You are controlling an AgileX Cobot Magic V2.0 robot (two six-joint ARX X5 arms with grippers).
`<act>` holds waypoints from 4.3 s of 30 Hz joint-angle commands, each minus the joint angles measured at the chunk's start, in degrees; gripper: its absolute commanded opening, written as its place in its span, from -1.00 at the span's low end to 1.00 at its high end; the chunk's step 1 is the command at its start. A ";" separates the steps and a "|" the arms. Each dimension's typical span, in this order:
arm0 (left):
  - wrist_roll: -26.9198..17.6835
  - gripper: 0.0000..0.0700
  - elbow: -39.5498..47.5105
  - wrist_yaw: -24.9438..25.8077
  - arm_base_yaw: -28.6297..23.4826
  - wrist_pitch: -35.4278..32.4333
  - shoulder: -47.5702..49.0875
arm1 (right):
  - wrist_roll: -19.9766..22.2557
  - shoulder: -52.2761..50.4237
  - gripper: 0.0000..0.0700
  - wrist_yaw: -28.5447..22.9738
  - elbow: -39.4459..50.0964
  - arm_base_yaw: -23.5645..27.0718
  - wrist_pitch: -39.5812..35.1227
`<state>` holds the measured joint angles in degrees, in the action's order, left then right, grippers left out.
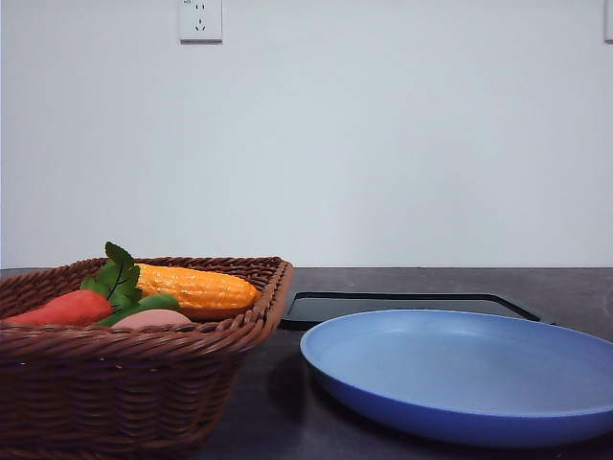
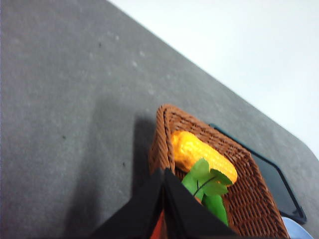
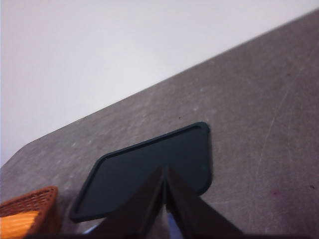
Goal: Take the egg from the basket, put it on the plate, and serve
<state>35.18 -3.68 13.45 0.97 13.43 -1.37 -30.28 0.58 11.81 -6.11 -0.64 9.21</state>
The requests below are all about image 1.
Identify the brown woven wicker basket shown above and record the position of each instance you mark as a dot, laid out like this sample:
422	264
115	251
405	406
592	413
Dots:
106	393

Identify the orange toy corn cob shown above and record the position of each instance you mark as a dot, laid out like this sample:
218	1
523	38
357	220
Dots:
191	288

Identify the blue round plate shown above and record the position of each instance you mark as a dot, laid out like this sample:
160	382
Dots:
466	377

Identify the black rectangular tray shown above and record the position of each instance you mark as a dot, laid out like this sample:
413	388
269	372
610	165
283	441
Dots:
308	308

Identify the white wall power socket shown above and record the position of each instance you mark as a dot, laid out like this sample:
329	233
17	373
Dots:
201	22

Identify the green toy pepper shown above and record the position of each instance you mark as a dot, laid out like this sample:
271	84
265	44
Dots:
159	301

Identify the red toy carrot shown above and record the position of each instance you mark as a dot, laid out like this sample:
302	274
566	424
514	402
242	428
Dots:
115	286

